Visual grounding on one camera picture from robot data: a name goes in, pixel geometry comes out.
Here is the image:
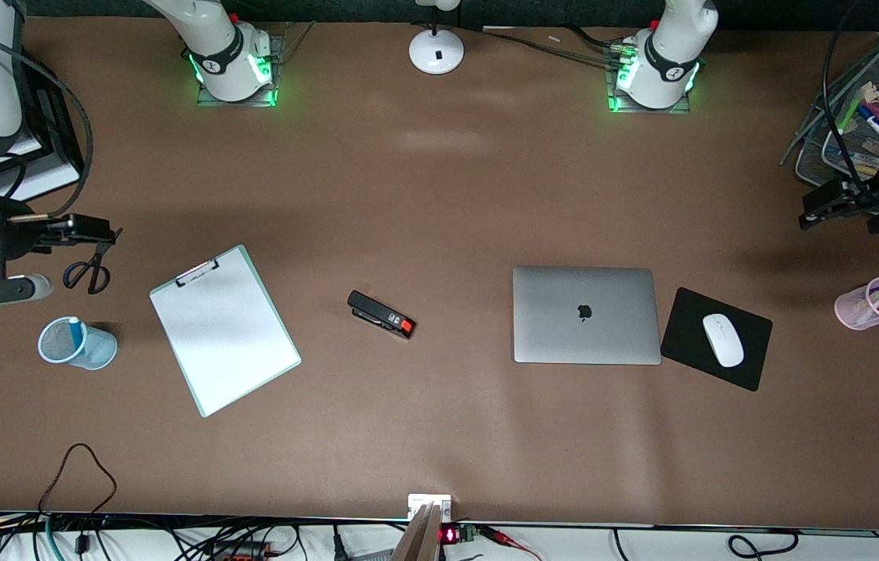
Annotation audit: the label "pink translucent pen cup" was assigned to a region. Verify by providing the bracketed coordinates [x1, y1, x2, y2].
[835, 277, 879, 331]

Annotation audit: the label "black stacked document tray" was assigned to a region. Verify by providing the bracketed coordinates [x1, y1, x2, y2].
[0, 16, 88, 202]

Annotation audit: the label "black mouse pad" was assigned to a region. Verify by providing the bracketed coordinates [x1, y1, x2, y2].
[659, 287, 774, 392]

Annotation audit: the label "black handled scissors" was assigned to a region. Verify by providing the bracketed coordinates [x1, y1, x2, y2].
[62, 226, 124, 295]

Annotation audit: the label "white lamp stand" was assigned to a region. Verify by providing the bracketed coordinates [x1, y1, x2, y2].
[408, 0, 465, 76]

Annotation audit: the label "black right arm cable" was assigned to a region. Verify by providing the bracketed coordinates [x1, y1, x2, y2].
[0, 27, 94, 221]

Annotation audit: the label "black cable tangle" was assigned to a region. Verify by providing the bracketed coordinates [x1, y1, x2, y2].
[0, 510, 409, 561]

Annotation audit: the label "black coiled cable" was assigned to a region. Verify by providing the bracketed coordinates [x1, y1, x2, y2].
[611, 528, 803, 561]

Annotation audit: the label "white post bracket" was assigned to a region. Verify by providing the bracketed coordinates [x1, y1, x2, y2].
[408, 494, 453, 521]

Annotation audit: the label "bright green marker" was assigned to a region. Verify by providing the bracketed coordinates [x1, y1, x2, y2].
[835, 92, 870, 136]

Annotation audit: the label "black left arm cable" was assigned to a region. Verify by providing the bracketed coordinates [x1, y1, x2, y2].
[821, 0, 879, 192]

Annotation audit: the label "red wire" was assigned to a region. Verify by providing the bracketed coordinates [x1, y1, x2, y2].
[478, 526, 543, 561]

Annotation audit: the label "grey wire mesh tray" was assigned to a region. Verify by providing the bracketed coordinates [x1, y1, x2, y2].
[781, 0, 879, 188]

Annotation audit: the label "mint green clipboard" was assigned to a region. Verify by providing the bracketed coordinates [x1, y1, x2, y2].
[149, 245, 302, 418]

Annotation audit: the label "clear right arm base plate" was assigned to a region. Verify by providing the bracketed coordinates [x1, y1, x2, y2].
[196, 22, 314, 108]

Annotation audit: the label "black looped cable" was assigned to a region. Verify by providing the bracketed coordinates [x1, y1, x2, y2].
[37, 443, 118, 515]

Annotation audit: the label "light blue mesh pen cup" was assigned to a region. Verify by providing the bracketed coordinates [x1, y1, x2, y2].
[37, 316, 118, 371]

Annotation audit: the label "clear left arm base plate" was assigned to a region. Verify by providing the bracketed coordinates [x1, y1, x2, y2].
[607, 43, 694, 115]

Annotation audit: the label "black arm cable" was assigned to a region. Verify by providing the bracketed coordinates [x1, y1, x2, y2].
[821, 0, 879, 192]
[0, 27, 94, 221]

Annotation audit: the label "aluminium profile post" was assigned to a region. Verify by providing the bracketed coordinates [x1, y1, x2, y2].
[391, 503, 444, 561]

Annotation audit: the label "white paper sheet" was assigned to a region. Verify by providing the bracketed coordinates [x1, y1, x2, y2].
[151, 251, 298, 414]

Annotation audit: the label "black orange power connector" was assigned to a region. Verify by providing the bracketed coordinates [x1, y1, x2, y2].
[206, 540, 273, 561]

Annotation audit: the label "silver laptop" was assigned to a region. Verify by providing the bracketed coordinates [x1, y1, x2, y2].
[512, 266, 662, 365]

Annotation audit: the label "black stapler with red end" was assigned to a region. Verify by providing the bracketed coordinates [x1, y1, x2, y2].
[347, 290, 416, 340]

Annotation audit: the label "white computer mouse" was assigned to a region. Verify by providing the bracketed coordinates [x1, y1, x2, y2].
[702, 313, 745, 369]

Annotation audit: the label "blue printed pen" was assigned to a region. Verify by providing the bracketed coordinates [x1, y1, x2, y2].
[829, 146, 879, 168]

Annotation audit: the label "black cable bundle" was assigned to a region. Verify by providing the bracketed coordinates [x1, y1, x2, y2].
[482, 26, 627, 67]

